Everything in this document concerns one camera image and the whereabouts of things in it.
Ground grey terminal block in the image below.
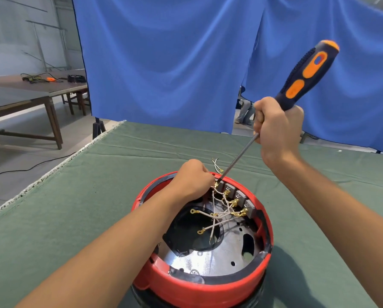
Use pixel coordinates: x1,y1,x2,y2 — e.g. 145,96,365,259
216,180,260,220

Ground dark wooden table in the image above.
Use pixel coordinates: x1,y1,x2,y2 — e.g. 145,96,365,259
0,84,64,150

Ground long wooden table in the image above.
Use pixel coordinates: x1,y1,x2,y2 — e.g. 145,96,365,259
0,69,92,116

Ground person's right forearm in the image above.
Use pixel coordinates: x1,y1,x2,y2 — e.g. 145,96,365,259
264,151,383,308

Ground tangled cables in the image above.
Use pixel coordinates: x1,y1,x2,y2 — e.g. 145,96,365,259
20,73,64,84

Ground person's left hand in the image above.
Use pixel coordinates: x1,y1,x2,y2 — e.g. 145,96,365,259
169,159,216,204

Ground orange and black screwdriver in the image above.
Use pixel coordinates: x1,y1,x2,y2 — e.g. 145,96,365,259
214,40,340,186

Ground black floor cable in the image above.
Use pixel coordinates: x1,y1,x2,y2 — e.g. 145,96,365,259
0,151,78,179

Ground person's left forearm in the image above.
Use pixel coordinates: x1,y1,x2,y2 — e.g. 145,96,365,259
15,189,187,308

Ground black tripod stand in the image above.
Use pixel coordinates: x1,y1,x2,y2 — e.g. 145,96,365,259
92,117,106,140

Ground grey metal pipe frame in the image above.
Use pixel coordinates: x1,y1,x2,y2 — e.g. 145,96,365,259
25,20,71,73

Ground white wires with brass terminals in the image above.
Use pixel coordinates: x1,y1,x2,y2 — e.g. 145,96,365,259
190,181,250,240

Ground green table cloth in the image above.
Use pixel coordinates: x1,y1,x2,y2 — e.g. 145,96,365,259
0,121,383,308

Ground blue curtain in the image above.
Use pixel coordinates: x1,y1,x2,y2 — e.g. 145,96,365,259
242,0,383,152
71,0,266,135

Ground person's right hand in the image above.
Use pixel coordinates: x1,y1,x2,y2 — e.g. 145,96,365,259
253,97,305,171

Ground red round appliance base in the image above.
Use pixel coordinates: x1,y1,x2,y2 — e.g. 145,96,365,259
130,171,274,308

